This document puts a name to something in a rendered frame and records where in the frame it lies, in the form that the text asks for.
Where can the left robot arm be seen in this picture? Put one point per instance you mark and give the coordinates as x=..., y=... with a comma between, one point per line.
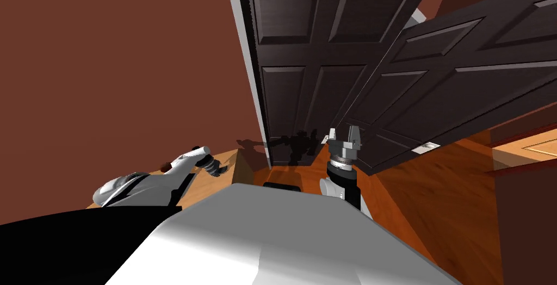
x=82, y=241

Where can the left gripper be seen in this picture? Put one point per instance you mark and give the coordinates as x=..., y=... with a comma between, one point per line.
x=210, y=164

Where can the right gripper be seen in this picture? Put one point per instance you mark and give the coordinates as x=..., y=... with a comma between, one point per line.
x=343, y=150

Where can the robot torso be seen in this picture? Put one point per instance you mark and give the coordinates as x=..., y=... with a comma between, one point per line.
x=270, y=237

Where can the dark panelled door leaf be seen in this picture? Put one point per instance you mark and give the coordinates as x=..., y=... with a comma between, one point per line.
x=457, y=89
x=304, y=58

